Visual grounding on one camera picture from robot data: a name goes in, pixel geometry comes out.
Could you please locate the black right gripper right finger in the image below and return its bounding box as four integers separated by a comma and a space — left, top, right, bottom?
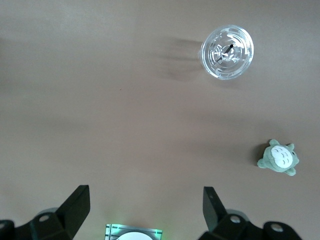
197, 186, 300, 240

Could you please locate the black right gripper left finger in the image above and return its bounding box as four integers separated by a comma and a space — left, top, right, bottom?
0, 184, 91, 240

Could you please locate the grey green plush toy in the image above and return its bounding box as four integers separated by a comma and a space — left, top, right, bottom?
256, 138, 300, 178

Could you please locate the black straw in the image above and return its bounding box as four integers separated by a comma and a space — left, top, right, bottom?
217, 43, 235, 62

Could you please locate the clear plastic cup with lid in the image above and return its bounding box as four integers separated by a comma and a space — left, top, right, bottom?
196, 24, 255, 81

